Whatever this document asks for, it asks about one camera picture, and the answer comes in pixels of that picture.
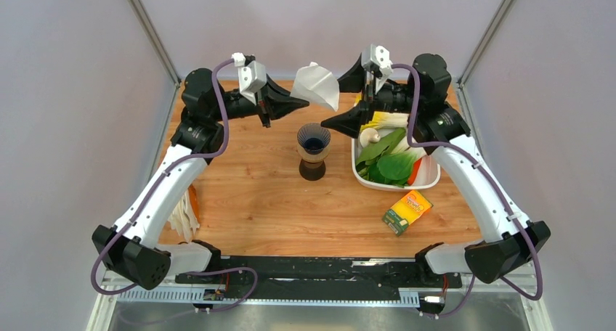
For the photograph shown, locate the single white paper filter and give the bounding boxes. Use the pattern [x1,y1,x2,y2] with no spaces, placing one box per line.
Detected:
[291,62,340,112]

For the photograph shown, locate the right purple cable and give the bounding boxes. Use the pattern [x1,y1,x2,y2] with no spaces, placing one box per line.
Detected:
[390,63,545,319]

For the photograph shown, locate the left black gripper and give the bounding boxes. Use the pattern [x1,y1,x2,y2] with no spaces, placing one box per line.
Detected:
[211,74,309,128]

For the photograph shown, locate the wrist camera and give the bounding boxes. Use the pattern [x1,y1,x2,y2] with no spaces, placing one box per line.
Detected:
[231,52,267,105]
[360,44,393,94]

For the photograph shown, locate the blue glass cone dripper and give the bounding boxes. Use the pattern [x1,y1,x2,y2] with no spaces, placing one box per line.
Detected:
[297,123,331,155]

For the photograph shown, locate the white paper coffee filters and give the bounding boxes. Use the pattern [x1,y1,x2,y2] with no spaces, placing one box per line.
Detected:
[168,190,200,242]

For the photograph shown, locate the wooden dripper holder ring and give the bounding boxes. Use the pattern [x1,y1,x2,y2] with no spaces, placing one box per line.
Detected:
[296,144,332,164]

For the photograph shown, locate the aluminium frame rail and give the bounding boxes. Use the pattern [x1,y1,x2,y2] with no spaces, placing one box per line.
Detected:
[86,253,554,331]

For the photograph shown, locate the white rectangular tray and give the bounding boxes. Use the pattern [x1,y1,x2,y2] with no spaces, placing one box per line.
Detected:
[351,128,441,192]

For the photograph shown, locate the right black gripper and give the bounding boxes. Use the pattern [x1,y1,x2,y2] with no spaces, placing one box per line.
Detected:
[320,53,422,138]

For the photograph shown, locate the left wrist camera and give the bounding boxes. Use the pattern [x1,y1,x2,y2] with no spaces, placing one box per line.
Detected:
[231,52,267,105]

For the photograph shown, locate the yellow napa cabbage toy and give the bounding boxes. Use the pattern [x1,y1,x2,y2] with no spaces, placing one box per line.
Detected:
[360,111,409,132]

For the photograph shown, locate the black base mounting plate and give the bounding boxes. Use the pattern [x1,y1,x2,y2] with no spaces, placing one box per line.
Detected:
[175,256,462,301]

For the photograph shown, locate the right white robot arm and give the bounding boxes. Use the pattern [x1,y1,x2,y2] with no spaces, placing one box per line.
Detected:
[322,53,551,286]

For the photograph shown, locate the white mushroom toy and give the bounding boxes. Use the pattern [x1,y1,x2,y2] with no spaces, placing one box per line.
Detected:
[358,128,381,148]

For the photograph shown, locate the green bok choy toy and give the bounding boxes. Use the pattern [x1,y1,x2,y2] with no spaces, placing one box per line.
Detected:
[355,128,407,166]
[355,144,427,187]

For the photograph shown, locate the orange carrot toy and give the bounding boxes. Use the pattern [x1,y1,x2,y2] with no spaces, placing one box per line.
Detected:
[407,158,423,187]

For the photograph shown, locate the brown glass coffee carafe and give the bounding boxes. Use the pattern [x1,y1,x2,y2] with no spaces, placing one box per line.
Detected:
[299,160,326,181]

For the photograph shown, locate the yellow green juice box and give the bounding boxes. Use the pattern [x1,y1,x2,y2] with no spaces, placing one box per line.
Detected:
[381,190,433,237]

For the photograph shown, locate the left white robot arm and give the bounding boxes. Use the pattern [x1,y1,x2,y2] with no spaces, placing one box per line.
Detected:
[90,68,309,293]

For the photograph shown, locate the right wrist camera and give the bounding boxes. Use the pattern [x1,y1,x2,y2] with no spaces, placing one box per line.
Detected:
[360,44,393,94]

